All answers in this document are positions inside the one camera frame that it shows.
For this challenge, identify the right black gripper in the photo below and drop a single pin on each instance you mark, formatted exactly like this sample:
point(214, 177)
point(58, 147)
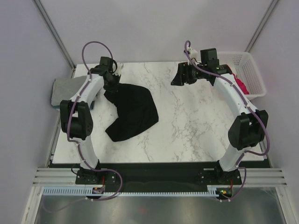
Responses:
point(183, 68)

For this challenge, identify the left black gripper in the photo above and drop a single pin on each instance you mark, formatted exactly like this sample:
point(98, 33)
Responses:
point(113, 88)

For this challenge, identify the black t shirt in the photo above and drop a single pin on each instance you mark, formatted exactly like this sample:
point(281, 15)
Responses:
point(136, 112)

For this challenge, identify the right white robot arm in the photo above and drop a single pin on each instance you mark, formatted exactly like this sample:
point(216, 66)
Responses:
point(249, 126)

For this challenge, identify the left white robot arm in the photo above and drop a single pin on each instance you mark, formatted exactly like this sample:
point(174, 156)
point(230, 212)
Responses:
point(75, 115)

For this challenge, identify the blue folded t shirt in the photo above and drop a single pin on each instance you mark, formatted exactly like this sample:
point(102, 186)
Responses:
point(91, 106)

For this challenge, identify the grey folded t shirt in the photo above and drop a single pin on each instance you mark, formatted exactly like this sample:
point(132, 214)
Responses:
point(64, 89)

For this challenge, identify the white plastic basket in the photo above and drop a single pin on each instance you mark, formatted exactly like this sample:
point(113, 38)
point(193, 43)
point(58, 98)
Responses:
point(244, 67)

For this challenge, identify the pink t shirt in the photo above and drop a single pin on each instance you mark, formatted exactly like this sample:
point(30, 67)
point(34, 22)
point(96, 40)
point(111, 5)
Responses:
point(240, 83)

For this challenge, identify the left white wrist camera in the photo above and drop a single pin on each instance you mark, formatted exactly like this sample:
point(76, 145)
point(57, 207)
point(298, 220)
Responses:
point(117, 68)

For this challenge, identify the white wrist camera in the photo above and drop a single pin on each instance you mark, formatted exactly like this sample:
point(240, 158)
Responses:
point(117, 68)
point(192, 53)

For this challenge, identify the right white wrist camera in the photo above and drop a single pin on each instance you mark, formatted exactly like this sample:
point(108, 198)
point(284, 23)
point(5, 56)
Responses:
point(192, 53)

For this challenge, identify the left aluminium corner post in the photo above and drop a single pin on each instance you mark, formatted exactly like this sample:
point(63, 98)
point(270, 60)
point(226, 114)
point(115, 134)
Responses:
point(53, 31)

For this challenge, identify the aluminium corner post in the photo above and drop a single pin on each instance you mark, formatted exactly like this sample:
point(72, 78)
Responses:
point(265, 18)
point(53, 31)

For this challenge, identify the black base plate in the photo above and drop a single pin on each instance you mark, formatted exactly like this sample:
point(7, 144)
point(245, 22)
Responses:
point(111, 178)

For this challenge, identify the right aluminium corner post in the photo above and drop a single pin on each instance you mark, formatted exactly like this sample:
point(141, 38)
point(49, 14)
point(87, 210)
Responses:
point(265, 18)

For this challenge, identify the white slotted cable duct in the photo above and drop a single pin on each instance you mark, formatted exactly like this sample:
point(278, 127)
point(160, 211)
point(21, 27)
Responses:
point(101, 191)

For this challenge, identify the aluminium frame rail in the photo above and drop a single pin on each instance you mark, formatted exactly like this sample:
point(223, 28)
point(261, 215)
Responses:
point(252, 177)

